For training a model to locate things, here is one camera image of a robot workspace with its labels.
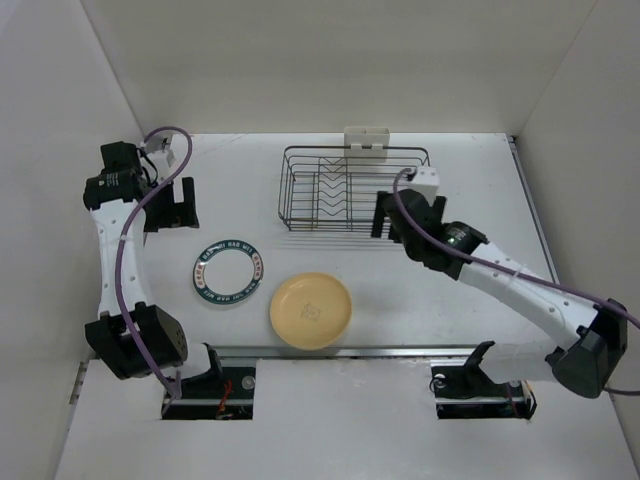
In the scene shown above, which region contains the grey wire dish rack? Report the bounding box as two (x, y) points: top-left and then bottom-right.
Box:
(278, 145), (430, 235)

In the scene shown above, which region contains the white plate dark patterned rim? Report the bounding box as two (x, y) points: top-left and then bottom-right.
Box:
(192, 239), (264, 307)

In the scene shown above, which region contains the yellow plate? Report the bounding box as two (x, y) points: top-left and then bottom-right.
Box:
(269, 272), (353, 351)

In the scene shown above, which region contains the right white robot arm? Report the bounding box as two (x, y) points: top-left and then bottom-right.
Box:
(371, 189), (630, 399)

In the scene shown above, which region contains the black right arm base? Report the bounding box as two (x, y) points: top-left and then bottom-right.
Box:
(429, 366), (538, 420)

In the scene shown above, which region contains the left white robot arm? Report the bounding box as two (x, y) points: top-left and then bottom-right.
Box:
(83, 138), (199, 380)

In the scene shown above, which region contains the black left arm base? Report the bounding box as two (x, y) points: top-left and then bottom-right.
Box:
(161, 363), (256, 421)

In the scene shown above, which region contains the white plastic cutlery holder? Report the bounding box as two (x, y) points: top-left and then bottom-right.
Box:
(343, 126), (390, 163)

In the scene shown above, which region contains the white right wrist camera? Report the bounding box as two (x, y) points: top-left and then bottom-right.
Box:
(407, 166), (440, 204)

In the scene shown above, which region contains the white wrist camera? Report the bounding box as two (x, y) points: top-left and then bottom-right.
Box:
(144, 133), (176, 175)
(407, 166), (440, 204)

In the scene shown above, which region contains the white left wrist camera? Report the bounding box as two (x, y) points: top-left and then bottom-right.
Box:
(144, 133), (176, 175)

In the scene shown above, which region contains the aluminium table edge rail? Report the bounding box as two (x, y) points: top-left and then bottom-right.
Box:
(99, 134), (584, 361)

